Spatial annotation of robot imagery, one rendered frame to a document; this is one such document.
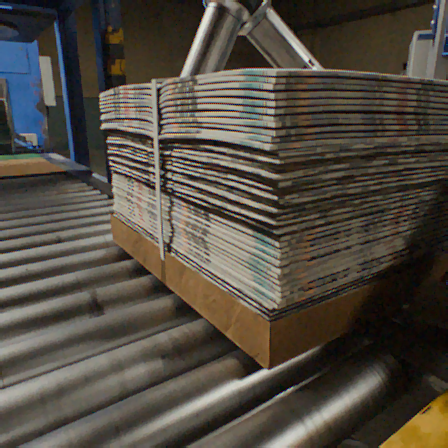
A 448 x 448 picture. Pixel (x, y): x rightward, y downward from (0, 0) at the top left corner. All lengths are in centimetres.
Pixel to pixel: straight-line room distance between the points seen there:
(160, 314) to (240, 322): 12
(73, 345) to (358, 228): 28
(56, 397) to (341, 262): 25
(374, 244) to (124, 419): 24
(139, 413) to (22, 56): 360
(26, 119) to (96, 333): 342
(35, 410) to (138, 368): 8
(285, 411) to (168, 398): 9
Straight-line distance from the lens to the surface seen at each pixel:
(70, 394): 34
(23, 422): 34
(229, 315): 33
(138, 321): 41
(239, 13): 81
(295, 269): 28
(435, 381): 36
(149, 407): 30
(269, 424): 29
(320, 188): 28
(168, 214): 41
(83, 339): 40
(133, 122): 46
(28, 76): 377
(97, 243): 64
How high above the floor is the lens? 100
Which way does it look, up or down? 17 degrees down
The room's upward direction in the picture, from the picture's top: straight up
